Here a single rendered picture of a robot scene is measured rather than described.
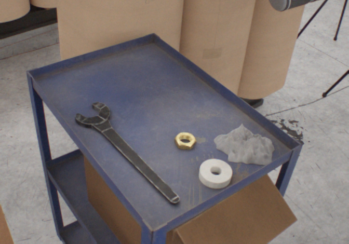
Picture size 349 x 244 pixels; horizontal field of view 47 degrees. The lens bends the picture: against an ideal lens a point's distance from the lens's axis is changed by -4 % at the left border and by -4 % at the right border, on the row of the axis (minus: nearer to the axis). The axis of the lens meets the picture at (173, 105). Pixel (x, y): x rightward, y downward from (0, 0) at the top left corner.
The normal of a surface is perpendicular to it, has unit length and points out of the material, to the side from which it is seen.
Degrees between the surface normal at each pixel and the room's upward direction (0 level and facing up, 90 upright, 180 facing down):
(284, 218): 26
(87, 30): 90
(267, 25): 90
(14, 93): 0
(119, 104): 0
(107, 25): 90
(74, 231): 0
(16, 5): 90
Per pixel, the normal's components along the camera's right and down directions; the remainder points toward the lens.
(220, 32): 0.43, 0.58
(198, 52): -0.14, 0.60
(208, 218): 0.33, -0.48
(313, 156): 0.07, -0.79
